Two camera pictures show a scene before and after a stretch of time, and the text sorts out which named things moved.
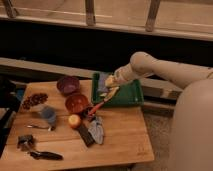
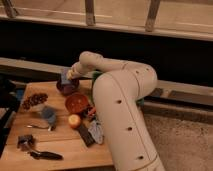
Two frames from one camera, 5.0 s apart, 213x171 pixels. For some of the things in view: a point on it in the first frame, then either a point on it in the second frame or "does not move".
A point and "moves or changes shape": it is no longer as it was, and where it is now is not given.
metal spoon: x=50 y=128 does not move
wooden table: x=52 y=129 does not move
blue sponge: x=102 y=76 moves or changes shape
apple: x=74 y=121 does not move
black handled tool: x=45 y=155 does not move
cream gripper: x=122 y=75 → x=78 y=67
